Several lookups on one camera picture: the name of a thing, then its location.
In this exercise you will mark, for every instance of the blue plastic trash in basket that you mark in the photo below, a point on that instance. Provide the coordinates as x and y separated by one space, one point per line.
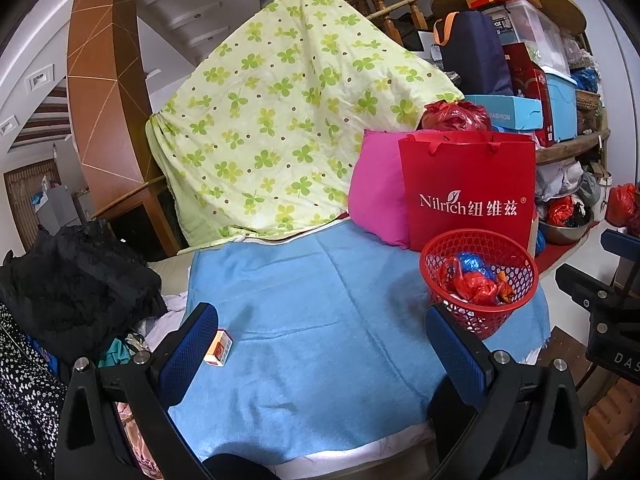
470 262

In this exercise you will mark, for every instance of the navy bag orange handles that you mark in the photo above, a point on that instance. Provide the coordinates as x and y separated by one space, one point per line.
470 46

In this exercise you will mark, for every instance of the light blue cardboard box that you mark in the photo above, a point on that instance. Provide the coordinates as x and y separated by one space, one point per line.
510 112

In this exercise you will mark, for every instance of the light blue blanket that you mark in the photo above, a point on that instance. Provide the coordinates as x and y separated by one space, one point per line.
330 365

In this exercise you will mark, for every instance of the red bag far right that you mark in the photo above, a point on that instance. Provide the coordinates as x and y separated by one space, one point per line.
621 204

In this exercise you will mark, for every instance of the red plastic mesh basket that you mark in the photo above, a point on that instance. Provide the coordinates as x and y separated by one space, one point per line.
499 252

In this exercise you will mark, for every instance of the red Nilrich shopping bag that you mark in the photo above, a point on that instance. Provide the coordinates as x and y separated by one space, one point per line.
468 180

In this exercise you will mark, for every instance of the small orange white box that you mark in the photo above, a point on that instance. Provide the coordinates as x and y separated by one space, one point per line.
219 350

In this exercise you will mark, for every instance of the clear plastic storage box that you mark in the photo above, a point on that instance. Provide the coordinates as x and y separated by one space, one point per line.
520 21

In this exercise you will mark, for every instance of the green clover patterned quilt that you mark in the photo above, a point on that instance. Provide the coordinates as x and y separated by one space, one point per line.
260 140

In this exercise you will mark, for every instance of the black clothes pile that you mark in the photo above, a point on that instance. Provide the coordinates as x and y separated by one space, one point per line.
76 291

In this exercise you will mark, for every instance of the brown wooden door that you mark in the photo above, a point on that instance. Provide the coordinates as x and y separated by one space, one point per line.
22 184

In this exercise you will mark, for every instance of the black white dotted cloth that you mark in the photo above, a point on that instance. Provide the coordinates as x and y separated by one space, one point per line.
31 400

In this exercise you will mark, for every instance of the metal bowl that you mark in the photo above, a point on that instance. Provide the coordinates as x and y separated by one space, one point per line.
566 235

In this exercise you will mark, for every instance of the pink pillow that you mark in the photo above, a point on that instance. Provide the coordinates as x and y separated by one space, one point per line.
376 198

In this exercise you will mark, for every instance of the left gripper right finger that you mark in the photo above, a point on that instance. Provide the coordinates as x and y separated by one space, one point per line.
527 422

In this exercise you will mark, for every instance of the red plastic trash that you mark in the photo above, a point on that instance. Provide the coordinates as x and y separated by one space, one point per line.
473 287

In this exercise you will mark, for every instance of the red gift box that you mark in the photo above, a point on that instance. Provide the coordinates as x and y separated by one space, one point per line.
530 81

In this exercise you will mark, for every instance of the brown wooden pillar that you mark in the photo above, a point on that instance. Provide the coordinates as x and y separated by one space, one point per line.
109 107

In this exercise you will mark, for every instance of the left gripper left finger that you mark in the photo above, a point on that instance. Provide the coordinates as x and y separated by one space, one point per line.
91 441

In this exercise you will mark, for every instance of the red plastic bag behind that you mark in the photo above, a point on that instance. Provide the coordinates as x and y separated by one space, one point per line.
455 116

